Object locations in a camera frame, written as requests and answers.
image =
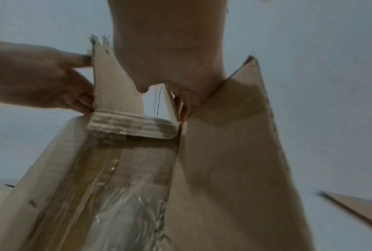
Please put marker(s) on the person's left hand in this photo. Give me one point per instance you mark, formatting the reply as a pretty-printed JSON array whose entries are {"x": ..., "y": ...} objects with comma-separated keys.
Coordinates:
[{"x": 34, "y": 73}]

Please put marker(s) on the person's right hand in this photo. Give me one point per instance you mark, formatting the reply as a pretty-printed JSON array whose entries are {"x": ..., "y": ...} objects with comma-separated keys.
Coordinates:
[{"x": 170, "y": 44}]

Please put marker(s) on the taped small cardboard box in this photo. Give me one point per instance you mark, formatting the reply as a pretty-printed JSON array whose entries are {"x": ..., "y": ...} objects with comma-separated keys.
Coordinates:
[{"x": 235, "y": 171}]

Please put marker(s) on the plain brown cardboard box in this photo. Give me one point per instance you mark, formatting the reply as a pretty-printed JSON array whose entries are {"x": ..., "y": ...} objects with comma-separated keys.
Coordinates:
[{"x": 359, "y": 208}]

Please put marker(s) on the white table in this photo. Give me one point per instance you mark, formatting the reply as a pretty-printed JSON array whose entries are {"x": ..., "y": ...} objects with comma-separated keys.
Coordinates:
[{"x": 328, "y": 232}]

